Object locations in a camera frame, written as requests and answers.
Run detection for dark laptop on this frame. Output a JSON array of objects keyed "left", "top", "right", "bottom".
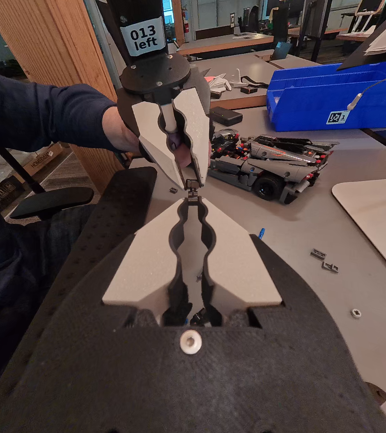
[{"left": 270, "top": 41, "right": 294, "bottom": 61}]

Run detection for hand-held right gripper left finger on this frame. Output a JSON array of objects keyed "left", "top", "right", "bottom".
[{"left": 102, "top": 197, "right": 189, "bottom": 323}]

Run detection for black strap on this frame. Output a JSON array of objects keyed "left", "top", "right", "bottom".
[{"left": 240, "top": 76, "right": 270, "bottom": 89}]

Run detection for blue storage bin with tag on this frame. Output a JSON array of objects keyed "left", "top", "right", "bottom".
[{"left": 266, "top": 69, "right": 386, "bottom": 133}]

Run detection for black chair armrest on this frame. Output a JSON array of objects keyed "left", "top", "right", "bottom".
[{"left": 0, "top": 148, "right": 95, "bottom": 219}]

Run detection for wooden pillar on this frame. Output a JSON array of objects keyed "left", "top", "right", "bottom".
[{"left": 0, "top": 0, "right": 125, "bottom": 194}]

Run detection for person's left hand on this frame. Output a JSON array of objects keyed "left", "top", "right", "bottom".
[{"left": 103, "top": 105, "right": 140, "bottom": 153}]

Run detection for dark box with symbols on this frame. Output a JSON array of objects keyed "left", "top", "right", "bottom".
[{"left": 0, "top": 180, "right": 22, "bottom": 207}]

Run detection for grey lego car model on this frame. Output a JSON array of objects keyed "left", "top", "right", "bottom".
[{"left": 208, "top": 129, "right": 340, "bottom": 205}]

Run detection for background wooden desk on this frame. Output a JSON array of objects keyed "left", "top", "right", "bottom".
[{"left": 176, "top": 31, "right": 275, "bottom": 57}]

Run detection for black lego cross connector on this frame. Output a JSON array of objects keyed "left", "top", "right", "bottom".
[{"left": 191, "top": 308, "right": 211, "bottom": 327}]

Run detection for cardboard box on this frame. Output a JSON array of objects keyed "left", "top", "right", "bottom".
[{"left": 20, "top": 142, "right": 64, "bottom": 177}]

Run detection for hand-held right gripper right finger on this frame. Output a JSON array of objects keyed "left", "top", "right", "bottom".
[{"left": 197, "top": 197, "right": 283, "bottom": 322}]

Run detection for black battery box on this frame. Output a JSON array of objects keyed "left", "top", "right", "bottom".
[{"left": 211, "top": 106, "right": 244, "bottom": 126}]

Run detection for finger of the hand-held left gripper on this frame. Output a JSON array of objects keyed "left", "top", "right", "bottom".
[
  {"left": 131, "top": 101, "right": 186, "bottom": 191},
  {"left": 173, "top": 87, "right": 211, "bottom": 188}
]

